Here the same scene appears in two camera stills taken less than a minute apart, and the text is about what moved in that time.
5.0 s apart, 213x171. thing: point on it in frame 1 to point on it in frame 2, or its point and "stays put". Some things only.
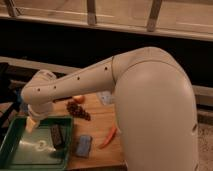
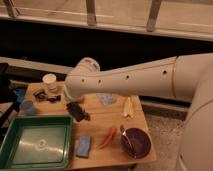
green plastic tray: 22,150 stays put
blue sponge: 84,144 stays put
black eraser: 56,134 to 76,110
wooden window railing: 189,19 stays put
